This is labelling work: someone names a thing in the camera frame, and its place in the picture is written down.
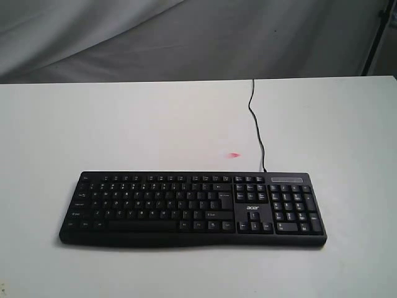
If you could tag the black acer keyboard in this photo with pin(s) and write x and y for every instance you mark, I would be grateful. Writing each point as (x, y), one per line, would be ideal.
(157, 209)

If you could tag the grey backdrop cloth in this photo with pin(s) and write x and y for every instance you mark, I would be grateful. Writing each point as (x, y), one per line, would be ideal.
(117, 41)

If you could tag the black tripod stand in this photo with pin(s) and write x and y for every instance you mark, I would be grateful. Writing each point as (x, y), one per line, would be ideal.
(383, 20)

